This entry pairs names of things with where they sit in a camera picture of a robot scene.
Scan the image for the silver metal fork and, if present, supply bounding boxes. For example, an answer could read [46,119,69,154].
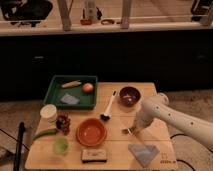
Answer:
[121,128,131,134]

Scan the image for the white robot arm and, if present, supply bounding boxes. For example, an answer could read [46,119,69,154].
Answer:
[130,93,213,151]

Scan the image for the purple bowl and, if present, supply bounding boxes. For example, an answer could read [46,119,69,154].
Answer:
[119,86,141,107]

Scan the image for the orange bowl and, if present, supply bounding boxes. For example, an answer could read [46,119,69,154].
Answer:
[76,118,107,147]

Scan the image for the blue grey cloth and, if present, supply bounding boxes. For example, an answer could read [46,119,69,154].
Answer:
[128,144,159,167]

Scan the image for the wooden block sponge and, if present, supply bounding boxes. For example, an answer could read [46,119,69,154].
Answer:
[81,149,107,163]

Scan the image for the orange fruit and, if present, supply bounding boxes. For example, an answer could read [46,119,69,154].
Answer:
[82,83,94,93]

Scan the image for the blue cloth in tray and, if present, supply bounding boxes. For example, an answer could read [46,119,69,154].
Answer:
[60,94,79,105]

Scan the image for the dark red grape bunch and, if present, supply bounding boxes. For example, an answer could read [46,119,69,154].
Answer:
[56,115,70,135]

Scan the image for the green plastic tray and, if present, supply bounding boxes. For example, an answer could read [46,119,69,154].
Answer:
[43,75,98,110]

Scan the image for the light green cup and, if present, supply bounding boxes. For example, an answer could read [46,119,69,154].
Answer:
[53,138,69,155]

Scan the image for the green pepper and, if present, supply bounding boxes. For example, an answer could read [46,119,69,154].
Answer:
[33,128,58,141]

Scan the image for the white cup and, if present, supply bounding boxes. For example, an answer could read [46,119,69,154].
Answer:
[40,104,57,122]

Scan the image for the black pole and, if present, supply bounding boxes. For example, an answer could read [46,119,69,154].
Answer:
[13,122,25,171]

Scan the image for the white bottle on ledge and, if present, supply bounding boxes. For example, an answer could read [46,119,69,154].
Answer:
[84,0,97,23]

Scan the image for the black office chair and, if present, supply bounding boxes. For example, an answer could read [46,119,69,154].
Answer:
[0,0,53,27]

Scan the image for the black cable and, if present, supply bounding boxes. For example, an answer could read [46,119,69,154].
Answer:
[169,133,213,171]

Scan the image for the orange ring object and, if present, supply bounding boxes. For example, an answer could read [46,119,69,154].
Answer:
[101,19,115,25]

